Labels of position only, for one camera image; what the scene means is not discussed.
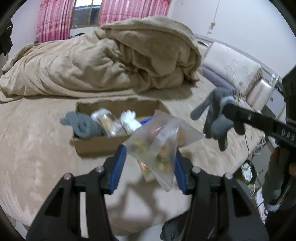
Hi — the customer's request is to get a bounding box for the dark hanging cloth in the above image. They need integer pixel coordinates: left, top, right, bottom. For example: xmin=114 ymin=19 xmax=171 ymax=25
xmin=0 ymin=20 xmax=14 ymax=56

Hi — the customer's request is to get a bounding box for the clear plastic packet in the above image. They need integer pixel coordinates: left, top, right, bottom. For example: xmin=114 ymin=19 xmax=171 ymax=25
xmin=91 ymin=108 xmax=126 ymax=138

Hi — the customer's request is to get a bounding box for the black cable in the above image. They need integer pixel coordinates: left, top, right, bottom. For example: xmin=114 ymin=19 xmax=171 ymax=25
xmin=244 ymin=133 xmax=252 ymax=163

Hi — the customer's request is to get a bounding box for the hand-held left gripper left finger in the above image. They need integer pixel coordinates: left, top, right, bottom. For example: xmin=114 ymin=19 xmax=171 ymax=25
xmin=26 ymin=144 xmax=127 ymax=241

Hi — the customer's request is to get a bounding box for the clear plastic snack bag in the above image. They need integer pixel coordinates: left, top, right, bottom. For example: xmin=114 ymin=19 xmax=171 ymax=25
xmin=126 ymin=110 xmax=205 ymax=192

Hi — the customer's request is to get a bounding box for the cardboard box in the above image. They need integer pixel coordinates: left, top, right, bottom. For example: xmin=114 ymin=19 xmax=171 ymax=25
xmin=70 ymin=100 xmax=172 ymax=157

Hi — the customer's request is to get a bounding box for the grey rolled sock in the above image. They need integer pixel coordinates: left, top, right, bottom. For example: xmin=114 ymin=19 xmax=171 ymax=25
xmin=60 ymin=111 xmax=105 ymax=140

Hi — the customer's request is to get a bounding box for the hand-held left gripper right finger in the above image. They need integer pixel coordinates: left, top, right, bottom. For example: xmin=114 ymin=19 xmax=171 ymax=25
xmin=174 ymin=150 xmax=270 ymax=241

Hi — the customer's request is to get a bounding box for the white pink-edged cushion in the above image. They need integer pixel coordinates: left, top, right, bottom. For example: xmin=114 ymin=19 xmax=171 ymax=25
xmin=246 ymin=78 xmax=273 ymax=110

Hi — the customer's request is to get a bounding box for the window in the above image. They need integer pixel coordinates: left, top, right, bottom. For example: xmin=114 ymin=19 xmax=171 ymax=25
xmin=70 ymin=0 xmax=102 ymax=29

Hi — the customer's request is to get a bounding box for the white glove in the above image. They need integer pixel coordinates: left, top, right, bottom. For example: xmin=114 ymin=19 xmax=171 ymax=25
xmin=120 ymin=110 xmax=142 ymax=135

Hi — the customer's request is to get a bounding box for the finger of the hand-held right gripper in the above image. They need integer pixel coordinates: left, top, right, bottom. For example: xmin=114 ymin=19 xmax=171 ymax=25
xmin=221 ymin=101 xmax=278 ymax=133

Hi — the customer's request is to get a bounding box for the white shoe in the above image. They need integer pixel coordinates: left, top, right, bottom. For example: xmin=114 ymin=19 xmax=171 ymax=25
xmin=255 ymin=188 xmax=269 ymax=219

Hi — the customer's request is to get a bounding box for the grey folded cloth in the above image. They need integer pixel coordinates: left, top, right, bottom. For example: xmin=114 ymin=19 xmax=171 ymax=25
xmin=201 ymin=66 xmax=237 ymax=91

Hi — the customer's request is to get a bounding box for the beige duvet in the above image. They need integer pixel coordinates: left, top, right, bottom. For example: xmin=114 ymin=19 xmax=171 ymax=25
xmin=0 ymin=16 xmax=203 ymax=102

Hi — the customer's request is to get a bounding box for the grey glove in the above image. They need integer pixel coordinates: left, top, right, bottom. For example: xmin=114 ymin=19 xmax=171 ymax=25
xmin=190 ymin=87 xmax=246 ymax=152

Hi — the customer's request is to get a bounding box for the round floor bowl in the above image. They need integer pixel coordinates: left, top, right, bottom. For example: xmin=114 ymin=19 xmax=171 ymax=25
xmin=241 ymin=160 xmax=257 ymax=185

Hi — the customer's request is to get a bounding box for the white wall cable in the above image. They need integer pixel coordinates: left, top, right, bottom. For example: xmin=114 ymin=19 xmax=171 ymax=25
xmin=206 ymin=0 xmax=221 ymax=36

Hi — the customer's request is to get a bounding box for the cream embroidered pillow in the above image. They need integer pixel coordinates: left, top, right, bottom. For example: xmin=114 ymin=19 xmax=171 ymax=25
xmin=203 ymin=41 xmax=263 ymax=93

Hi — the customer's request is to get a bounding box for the pink curtain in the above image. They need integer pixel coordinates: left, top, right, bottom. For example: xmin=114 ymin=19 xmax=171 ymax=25
xmin=98 ymin=0 xmax=172 ymax=26
xmin=36 ymin=0 xmax=75 ymax=43

